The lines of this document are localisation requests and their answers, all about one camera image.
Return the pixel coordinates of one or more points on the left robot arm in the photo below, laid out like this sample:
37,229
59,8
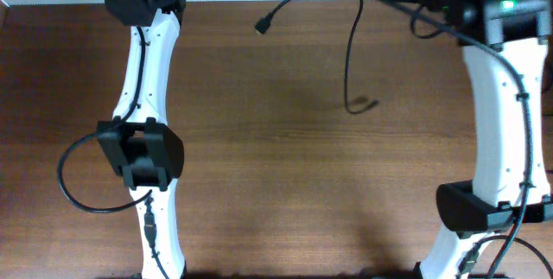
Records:
137,141

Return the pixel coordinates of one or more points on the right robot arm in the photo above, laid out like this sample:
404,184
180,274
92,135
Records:
504,46

